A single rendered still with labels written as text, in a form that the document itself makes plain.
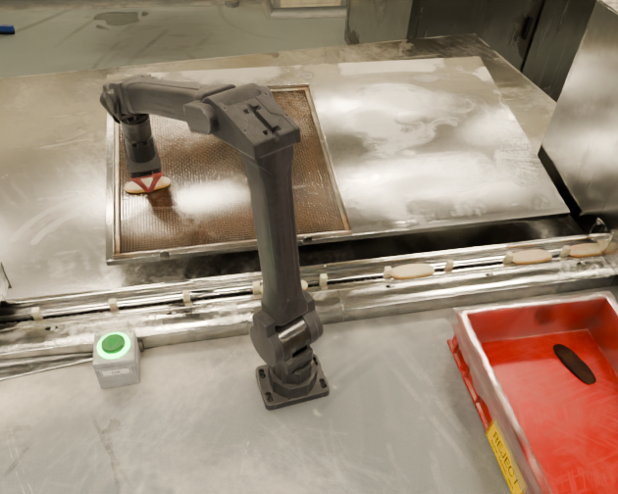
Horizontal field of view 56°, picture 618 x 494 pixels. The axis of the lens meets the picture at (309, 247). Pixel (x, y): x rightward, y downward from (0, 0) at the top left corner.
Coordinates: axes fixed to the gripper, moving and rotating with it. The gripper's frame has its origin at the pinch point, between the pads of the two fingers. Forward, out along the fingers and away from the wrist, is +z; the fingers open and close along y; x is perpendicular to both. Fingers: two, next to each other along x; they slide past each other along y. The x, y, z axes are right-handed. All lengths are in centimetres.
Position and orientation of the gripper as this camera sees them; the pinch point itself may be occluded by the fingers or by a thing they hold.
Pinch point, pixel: (147, 182)
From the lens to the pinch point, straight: 135.5
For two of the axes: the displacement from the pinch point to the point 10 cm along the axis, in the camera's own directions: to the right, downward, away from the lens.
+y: 3.1, 7.8, -5.4
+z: -0.8, 5.9, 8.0
